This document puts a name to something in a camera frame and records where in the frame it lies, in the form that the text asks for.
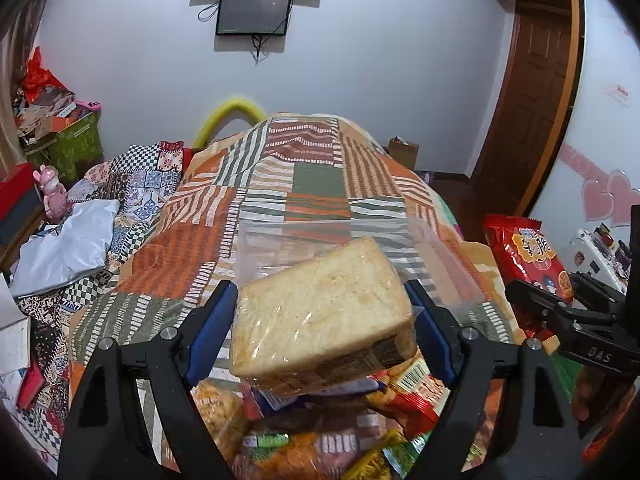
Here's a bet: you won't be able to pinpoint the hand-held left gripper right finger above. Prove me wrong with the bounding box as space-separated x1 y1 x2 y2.
400 280 583 480

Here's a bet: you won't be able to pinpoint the pink rabbit figure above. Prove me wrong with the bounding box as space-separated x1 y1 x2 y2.
32 164 68 221

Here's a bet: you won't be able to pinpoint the white cluttered cabinet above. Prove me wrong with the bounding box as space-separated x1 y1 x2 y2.
562 225 632 292

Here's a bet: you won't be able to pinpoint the bagged white bread loaf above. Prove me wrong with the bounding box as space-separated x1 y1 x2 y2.
229 236 418 398

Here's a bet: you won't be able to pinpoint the grey flat box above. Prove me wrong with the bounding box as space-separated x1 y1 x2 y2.
0 185 46 246

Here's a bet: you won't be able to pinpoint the checkered patchwork quilt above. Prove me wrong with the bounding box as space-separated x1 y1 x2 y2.
15 140 193 461

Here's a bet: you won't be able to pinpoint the white crumpled cloth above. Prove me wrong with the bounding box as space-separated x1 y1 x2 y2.
10 199 121 298

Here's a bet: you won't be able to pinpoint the red plastic bag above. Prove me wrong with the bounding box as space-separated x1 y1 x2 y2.
22 47 68 103

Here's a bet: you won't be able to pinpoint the red book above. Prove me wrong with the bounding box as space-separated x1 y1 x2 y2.
15 362 47 411

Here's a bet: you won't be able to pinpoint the green patterned box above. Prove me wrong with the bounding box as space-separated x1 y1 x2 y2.
25 110 106 186

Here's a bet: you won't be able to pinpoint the open white notebook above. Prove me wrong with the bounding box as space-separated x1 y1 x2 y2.
0 275 32 376

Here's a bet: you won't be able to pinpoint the striped brown curtain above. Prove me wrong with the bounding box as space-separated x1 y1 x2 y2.
0 0 76 171

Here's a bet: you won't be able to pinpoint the small cardboard box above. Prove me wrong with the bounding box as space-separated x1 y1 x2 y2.
387 136 420 171

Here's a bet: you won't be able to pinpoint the clear plastic storage bin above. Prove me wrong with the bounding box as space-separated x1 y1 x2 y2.
239 217 483 321

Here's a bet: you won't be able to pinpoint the small black wall monitor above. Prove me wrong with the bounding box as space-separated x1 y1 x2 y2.
216 0 293 37

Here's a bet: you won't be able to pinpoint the red flat box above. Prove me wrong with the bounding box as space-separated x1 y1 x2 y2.
0 162 36 221

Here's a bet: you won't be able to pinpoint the yellow foam tube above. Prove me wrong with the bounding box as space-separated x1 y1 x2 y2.
192 94 266 148

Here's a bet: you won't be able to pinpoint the pink heart stickers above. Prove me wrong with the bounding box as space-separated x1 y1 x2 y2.
580 170 640 226

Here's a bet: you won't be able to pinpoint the striped patchwork quilt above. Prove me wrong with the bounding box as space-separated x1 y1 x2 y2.
65 112 526 480

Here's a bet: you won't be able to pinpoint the red snack packet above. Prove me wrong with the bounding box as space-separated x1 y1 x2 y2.
482 214 576 356

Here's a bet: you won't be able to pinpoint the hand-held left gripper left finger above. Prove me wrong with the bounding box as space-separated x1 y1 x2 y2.
59 280 238 480

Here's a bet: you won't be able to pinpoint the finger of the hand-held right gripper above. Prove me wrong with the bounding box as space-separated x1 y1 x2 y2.
505 280 618 348
567 270 628 311

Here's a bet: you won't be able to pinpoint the pile of snack packets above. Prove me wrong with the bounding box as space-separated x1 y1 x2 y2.
192 355 451 480

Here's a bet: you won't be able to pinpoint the brown wooden door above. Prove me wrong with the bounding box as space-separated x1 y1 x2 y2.
472 2 576 216

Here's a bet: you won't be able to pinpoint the white sliding wardrobe door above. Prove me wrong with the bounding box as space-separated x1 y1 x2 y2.
527 0 640 241

